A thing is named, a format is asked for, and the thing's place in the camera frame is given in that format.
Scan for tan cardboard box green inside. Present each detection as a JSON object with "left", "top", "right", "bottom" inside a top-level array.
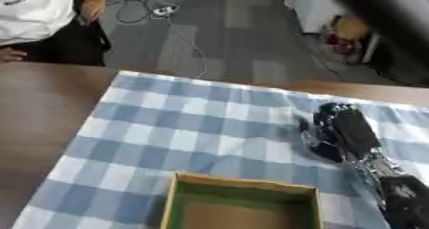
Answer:
[{"left": 159, "top": 172, "right": 326, "bottom": 229}]

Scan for white cabinet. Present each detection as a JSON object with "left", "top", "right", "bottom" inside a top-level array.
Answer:
[{"left": 282, "top": 0, "right": 359, "bottom": 35}]

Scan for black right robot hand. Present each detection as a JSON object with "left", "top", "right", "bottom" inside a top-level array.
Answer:
[{"left": 298, "top": 102, "right": 384, "bottom": 164}]

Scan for white power strip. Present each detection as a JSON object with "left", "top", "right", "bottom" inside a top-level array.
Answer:
[{"left": 150, "top": 4, "right": 181, "bottom": 17}]

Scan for person's hand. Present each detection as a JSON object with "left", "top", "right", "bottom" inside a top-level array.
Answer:
[{"left": 77, "top": 0, "right": 109, "bottom": 27}]

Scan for person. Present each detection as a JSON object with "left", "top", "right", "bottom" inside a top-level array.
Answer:
[{"left": 0, "top": 0, "right": 114, "bottom": 67}]

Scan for red and tan bag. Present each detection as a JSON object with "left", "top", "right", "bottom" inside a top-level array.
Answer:
[{"left": 318, "top": 13, "right": 373, "bottom": 64}]

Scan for grey floor cable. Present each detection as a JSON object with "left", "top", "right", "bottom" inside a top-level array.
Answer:
[{"left": 108, "top": 0, "right": 210, "bottom": 80}]

